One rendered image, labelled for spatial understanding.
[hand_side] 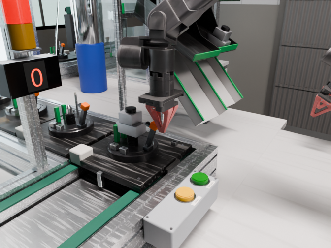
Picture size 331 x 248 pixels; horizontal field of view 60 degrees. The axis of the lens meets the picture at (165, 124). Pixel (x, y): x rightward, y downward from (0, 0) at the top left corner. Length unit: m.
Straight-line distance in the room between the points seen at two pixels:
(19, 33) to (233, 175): 0.67
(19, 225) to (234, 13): 3.30
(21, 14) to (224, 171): 0.68
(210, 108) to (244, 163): 0.21
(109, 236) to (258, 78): 3.22
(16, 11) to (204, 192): 0.53
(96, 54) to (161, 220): 1.21
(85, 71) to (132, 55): 1.03
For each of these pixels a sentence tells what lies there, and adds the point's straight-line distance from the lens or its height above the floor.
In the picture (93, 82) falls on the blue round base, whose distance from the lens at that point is 1.67.
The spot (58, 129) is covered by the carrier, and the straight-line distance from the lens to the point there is 0.92.
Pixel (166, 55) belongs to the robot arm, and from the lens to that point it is 0.62.
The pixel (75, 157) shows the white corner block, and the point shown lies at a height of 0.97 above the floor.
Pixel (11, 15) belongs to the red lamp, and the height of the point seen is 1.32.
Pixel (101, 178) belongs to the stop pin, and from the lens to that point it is 0.73.
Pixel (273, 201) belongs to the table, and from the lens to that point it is 0.84.
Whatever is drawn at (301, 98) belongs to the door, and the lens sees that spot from 3.52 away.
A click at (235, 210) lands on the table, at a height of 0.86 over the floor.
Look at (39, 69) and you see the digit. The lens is 0.67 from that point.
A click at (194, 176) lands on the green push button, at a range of 0.69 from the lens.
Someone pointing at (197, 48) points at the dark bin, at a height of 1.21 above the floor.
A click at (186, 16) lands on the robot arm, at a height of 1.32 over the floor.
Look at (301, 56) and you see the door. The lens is 3.43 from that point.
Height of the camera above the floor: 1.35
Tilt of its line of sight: 24 degrees down
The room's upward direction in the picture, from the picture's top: straight up
